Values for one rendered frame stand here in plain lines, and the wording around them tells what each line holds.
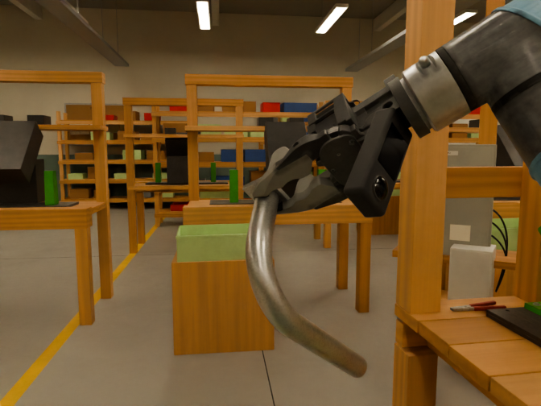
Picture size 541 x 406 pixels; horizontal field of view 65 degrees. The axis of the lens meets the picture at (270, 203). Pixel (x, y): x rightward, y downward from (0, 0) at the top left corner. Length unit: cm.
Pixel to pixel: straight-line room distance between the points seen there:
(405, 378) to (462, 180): 59
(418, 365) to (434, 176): 52
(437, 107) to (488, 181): 95
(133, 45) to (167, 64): 89
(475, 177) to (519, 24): 93
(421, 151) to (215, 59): 992
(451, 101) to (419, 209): 75
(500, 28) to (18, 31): 1166
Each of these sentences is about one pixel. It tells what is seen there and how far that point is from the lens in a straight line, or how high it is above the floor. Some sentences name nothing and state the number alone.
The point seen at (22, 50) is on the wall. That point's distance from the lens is 1183.
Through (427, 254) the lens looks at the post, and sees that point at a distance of 123.
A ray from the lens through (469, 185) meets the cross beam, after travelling 137.
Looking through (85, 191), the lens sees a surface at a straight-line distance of 1057.
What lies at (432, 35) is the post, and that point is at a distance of 123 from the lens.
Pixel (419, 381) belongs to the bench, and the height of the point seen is 68.
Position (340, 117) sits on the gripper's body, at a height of 136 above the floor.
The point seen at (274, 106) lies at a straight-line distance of 777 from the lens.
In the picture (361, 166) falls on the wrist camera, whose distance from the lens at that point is 43.
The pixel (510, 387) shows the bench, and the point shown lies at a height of 88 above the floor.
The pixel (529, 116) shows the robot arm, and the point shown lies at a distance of 46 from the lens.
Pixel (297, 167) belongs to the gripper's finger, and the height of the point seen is 130.
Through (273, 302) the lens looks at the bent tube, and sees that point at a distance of 47.
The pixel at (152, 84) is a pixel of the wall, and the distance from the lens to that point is 1095.
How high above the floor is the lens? 132
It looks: 7 degrees down
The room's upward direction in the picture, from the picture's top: straight up
